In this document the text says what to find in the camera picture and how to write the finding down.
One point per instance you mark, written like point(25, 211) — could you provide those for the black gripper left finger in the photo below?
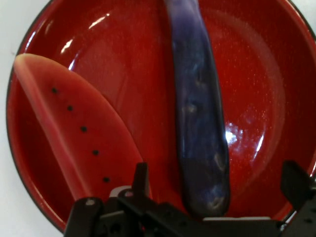
point(138, 209)

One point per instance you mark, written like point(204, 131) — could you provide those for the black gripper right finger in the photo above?
point(300, 195)

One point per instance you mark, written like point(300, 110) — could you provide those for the purple toy eggplant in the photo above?
point(197, 111)

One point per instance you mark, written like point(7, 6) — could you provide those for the red toy watermelon slice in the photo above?
point(79, 118)

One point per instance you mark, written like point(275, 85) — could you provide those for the red enamel plate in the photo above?
point(251, 86)

